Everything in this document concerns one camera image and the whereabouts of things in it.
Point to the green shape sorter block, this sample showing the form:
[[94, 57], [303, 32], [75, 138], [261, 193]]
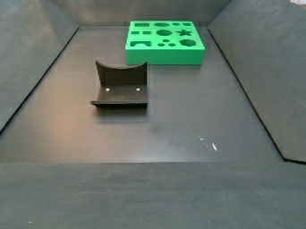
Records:
[[164, 42]]

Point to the black curved holder bracket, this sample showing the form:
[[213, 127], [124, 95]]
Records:
[[122, 80]]

